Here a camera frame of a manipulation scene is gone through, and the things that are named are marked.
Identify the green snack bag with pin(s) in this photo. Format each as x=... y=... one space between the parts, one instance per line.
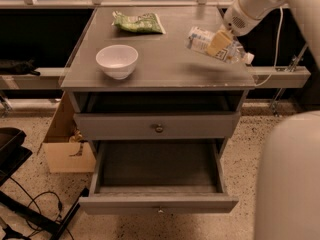
x=146 y=23

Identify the grey wooden drawer cabinet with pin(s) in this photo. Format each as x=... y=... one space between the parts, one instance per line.
x=168 y=78

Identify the black cloth on rail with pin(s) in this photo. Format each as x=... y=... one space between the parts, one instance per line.
x=18 y=67

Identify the grey metal rail frame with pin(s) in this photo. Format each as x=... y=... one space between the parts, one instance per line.
x=33 y=80

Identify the cardboard box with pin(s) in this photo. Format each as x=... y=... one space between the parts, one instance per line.
x=65 y=149

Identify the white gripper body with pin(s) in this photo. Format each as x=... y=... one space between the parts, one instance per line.
x=237 y=20

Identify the white ceramic bowl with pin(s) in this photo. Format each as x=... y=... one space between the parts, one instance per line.
x=117 y=61

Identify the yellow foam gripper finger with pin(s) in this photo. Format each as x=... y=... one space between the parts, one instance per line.
x=218 y=41

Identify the closed grey upper drawer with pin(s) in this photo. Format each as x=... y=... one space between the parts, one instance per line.
x=99 y=126

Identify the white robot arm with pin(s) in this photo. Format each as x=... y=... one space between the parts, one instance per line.
x=287 y=190

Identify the open grey middle drawer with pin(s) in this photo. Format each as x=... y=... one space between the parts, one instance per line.
x=158 y=176

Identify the clear plastic water bottle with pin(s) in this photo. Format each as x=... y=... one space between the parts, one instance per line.
x=233 y=53

